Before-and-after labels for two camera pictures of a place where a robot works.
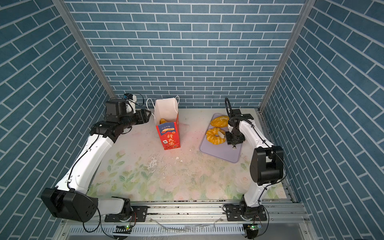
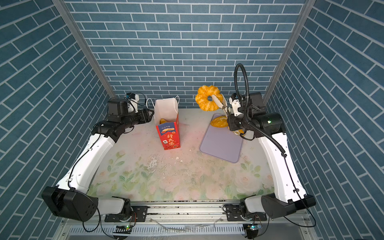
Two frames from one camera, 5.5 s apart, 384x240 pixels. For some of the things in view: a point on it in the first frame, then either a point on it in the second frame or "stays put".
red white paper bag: (165, 111) stays put
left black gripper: (142, 117) stays put
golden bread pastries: (212, 135) → (203, 92)
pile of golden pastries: (221, 121) stays put
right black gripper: (230, 140) → (231, 121)
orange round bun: (162, 121) stays put
